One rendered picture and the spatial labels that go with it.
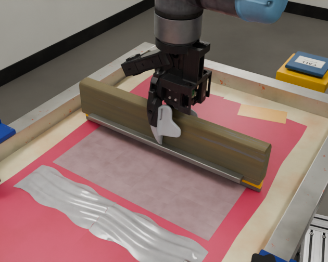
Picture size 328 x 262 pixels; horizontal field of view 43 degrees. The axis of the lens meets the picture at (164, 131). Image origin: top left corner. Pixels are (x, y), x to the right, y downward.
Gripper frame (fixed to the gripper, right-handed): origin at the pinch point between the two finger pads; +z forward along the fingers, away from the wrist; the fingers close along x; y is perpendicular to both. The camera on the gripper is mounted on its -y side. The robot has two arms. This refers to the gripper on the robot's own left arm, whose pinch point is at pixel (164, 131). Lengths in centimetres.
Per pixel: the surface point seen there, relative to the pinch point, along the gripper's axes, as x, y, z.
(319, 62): 51, 16, 3
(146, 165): -5.7, -0.1, 4.8
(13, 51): 111, -196, 86
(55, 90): 110, -158, 105
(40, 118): -8.9, -24.3, 1.9
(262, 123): 19.1, 13.0, 4.5
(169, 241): -18.5, 13.3, 3.9
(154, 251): -21.6, 12.5, 3.6
